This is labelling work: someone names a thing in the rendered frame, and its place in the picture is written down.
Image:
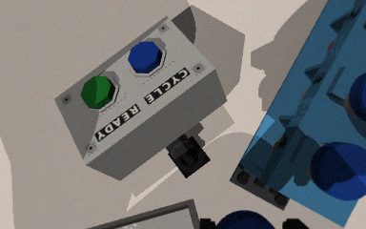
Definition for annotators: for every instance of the grey push-button control box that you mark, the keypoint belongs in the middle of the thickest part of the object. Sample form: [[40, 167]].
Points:
[[141, 100]]

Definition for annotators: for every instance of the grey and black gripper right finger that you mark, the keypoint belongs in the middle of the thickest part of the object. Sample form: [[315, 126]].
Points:
[[294, 224]]

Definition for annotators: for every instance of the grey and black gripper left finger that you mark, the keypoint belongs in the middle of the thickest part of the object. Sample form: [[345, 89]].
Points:
[[207, 224]]

